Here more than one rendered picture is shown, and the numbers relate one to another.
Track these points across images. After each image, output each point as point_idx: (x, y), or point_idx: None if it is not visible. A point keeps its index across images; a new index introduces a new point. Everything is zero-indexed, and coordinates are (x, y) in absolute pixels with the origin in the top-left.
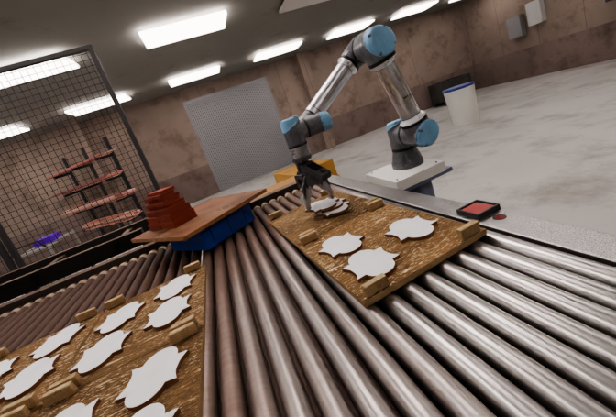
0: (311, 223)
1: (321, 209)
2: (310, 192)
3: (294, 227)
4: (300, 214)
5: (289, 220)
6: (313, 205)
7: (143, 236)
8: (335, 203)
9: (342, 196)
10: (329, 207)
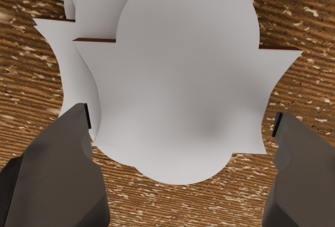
0: (290, 68)
1: (258, 34)
2: (302, 197)
3: (331, 122)
4: (208, 194)
5: (255, 200)
6: (207, 145)
7: None
8: None
9: (14, 140)
10: None
